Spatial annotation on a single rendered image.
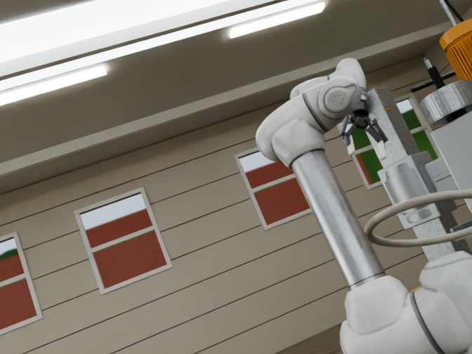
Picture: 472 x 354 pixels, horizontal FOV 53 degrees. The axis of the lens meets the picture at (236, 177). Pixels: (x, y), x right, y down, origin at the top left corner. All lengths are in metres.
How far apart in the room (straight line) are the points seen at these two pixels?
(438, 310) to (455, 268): 0.10
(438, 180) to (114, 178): 6.13
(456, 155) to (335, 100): 1.15
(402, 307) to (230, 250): 6.94
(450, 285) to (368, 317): 0.20
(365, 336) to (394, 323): 0.07
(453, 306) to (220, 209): 7.18
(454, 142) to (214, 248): 6.10
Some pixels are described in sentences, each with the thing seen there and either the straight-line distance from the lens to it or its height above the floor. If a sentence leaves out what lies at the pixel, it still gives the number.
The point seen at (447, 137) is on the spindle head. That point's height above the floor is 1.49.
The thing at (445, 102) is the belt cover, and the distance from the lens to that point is 2.32.
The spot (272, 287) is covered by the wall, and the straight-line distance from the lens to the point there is 8.10.
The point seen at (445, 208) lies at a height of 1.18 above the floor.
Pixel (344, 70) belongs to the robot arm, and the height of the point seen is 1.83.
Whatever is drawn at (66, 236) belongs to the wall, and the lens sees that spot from 8.19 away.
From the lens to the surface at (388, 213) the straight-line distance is 1.62.
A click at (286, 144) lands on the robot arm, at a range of 1.32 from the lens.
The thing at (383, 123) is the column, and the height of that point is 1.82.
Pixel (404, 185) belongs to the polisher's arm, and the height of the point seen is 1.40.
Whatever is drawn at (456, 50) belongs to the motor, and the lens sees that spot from 3.04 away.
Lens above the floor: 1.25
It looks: 12 degrees up
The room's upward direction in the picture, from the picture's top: 23 degrees counter-clockwise
